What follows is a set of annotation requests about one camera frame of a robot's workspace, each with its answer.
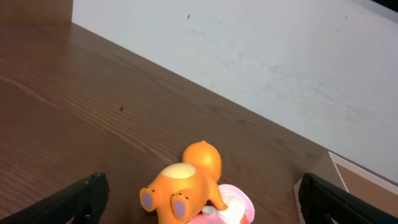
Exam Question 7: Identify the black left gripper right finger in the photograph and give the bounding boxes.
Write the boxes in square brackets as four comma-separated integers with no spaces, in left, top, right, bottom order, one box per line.
[298,172,397,224]

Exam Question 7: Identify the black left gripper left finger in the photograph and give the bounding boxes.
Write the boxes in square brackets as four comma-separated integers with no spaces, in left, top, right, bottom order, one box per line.
[1,172,109,224]

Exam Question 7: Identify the orange dinosaur toy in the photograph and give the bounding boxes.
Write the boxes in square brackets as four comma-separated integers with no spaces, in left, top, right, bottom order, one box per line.
[139,141,228,224]

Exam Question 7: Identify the white cardboard box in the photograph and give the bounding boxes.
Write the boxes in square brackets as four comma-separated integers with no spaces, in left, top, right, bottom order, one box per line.
[294,152,397,223]

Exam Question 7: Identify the white pink duck toy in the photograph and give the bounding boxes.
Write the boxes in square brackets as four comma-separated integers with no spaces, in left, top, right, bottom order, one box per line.
[187,184,255,224]

